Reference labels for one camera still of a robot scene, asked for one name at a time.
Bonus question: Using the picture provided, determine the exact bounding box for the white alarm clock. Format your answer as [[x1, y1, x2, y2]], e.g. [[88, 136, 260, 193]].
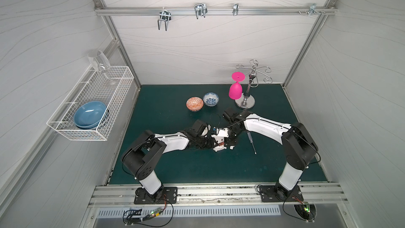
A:
[[211, 135, 229, 152]]

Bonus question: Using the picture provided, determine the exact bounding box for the clear handle screwdriver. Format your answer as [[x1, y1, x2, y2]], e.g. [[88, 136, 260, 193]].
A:
[[247, 132, 257, 155]]

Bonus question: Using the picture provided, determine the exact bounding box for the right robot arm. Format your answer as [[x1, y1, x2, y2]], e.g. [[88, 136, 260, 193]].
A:
[[223, 108, 319, 192]]

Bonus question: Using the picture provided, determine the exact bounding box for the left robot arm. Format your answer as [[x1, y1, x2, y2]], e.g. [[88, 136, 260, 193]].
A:
[[121, 120, 214, 198]]

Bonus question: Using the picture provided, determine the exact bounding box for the chrome glass holder stand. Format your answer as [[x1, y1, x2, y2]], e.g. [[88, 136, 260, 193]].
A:
[[235, 59, 273, 110]]

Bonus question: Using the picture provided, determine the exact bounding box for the pink wine glass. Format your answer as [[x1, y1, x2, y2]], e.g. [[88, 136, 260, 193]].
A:
[[228, 72, 245, 100]]

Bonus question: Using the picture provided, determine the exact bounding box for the blue white patterned bowl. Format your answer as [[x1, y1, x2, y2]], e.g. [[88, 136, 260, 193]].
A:
[[202, 92, 219, 107]]

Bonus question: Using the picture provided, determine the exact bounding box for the red patterned bowl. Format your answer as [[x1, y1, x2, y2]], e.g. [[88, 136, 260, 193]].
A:
[[186, 97, 204, 112]]

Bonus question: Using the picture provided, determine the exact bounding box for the blue ceramic bowl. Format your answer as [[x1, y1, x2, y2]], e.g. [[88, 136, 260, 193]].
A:
[[73, 101, 107, 129]]

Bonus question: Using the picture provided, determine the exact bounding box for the small metal hook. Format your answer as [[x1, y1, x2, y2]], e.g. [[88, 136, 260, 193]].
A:
[[233, 3, 239, 16]]

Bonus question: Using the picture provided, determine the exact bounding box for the metal hook centre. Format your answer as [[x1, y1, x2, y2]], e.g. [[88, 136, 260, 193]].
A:
[[194, 3, 208, 19]]

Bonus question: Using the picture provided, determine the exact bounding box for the double metal hook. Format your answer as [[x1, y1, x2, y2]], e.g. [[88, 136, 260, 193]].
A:
[[157, 10, 171, 31]]

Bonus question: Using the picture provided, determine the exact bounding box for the clear wine glass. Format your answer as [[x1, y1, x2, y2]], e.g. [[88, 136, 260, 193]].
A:
[[87, 50, 116, 86]]

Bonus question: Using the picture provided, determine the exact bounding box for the metal hook right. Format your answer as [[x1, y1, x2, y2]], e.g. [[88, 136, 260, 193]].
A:
[[297, 3, 326, 16]]

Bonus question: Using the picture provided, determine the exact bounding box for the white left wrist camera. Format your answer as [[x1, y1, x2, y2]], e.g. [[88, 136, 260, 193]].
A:
[[201, 125, 211, 136]]

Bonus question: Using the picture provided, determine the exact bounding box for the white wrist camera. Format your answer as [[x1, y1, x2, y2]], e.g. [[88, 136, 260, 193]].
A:
[[201, 125, 211, 136], [212, 128, 229, 138]]

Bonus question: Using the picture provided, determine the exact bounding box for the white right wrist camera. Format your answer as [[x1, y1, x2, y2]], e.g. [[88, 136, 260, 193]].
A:
[[212, 128, 229, 138]]

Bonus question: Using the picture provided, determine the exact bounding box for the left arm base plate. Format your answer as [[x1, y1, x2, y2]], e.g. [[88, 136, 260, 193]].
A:
[[134, 186, 178, 205]]

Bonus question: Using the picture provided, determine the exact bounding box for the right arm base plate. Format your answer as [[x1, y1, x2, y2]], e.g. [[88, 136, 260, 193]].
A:
[[256, 184, 304, 203]]

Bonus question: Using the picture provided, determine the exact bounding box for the left black cable bundle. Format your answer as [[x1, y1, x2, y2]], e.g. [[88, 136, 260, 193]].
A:
[[122, 194, 174, 228]]

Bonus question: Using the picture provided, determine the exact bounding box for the right black cable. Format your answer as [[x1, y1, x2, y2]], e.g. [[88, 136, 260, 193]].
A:
[[279, 194, 317, 222]]

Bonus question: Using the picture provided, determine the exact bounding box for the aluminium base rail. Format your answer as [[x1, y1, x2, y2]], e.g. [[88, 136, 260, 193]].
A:
[[88, 182, 349, 208]]

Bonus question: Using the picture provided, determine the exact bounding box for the white wire basket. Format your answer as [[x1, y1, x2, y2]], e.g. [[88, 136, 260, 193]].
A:
[[46, 66, 134, 141]]

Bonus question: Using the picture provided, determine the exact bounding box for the aluminium cross rail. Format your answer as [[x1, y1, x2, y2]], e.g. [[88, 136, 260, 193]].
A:
[[95, 6, 338, 17]]

